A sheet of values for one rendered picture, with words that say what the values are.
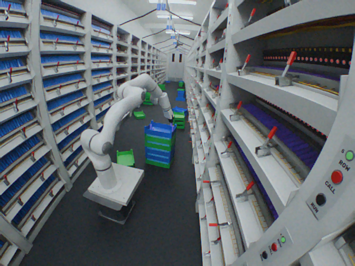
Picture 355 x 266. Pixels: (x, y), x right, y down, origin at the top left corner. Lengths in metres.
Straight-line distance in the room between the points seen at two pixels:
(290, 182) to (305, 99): 0.18
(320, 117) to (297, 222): 0.18
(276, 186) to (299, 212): 0.09
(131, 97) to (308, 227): 0.92
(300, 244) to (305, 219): 0.05
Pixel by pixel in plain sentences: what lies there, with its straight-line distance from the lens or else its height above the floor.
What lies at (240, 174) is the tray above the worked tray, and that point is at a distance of 0.65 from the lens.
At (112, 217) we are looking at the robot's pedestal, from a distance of 1.29.
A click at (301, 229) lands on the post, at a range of 0.31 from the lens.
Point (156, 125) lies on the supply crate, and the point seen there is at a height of 0.42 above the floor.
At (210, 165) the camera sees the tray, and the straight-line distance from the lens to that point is 0.97.
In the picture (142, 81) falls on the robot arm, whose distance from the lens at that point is 1.05.
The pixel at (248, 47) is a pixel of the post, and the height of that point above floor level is 1.25.
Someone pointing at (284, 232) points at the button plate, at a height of 0.87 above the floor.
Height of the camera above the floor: 1.11
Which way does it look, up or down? 26 degrees down
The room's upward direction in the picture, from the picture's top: 5 degrees clockwise
